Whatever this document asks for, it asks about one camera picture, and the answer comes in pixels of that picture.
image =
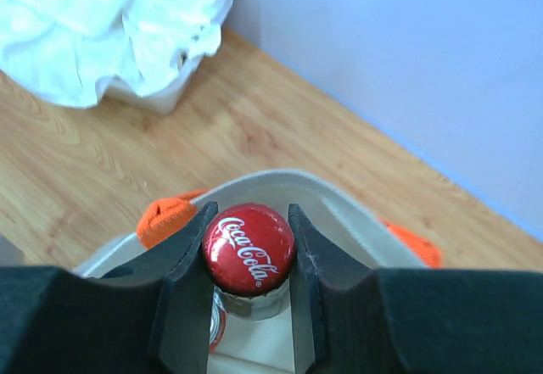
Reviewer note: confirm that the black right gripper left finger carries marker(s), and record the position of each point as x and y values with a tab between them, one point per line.
150	315

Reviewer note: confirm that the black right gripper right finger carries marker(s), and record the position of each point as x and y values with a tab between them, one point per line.
348	318

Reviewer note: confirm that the red soda can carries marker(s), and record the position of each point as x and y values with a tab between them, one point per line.
217	323

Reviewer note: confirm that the white canvas tote bag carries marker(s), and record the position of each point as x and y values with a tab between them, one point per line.
266	346

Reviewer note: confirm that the glass cola bottle red cap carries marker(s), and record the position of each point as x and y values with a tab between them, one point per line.
249	250

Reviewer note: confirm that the white plastic basket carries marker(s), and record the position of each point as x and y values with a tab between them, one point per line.
163	101

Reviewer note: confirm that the crumpled white cloth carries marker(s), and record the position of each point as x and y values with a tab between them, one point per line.
67	52

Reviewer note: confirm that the orange bag handle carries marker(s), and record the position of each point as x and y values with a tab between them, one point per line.
166	216

